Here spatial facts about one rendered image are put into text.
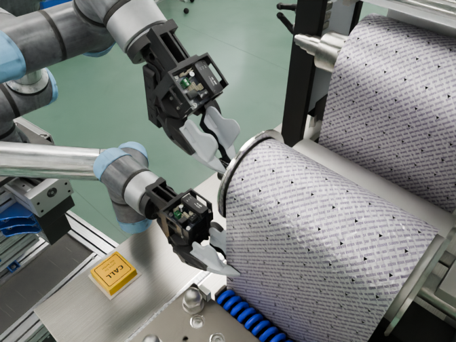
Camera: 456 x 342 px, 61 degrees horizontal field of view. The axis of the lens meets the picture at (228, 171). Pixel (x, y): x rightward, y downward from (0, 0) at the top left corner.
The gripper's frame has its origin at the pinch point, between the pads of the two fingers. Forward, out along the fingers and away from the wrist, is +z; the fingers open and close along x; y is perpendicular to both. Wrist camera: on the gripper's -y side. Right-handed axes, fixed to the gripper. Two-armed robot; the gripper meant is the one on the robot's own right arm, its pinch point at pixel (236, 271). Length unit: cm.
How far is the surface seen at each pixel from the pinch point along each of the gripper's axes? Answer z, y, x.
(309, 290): 12.8, 10.1, -0.3
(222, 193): -2.3, 17.6, -0.5
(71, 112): -212, -109, 65
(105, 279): -25.2, -16.6, -12.3
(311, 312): 14.0, 5.4, -0.3
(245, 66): -163, -109, 197
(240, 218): 0.7, 14.5, -0.3
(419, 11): 5.2, 34.6, 30.8
